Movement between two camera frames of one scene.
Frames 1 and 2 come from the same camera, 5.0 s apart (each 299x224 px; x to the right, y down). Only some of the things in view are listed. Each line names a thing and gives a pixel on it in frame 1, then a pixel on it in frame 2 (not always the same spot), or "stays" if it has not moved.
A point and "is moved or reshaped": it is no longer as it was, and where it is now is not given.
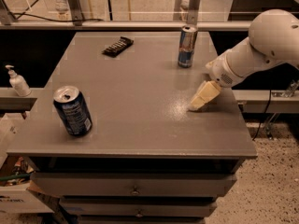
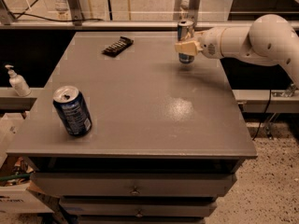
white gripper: x=220 y=69 → x=209 y=45
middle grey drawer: x=138 y=207 stays
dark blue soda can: x=72 y=106 stays
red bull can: x=187 y=46 is moved or reshaped
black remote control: x=118 y=47 stays
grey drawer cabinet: x=111 y=136 stays
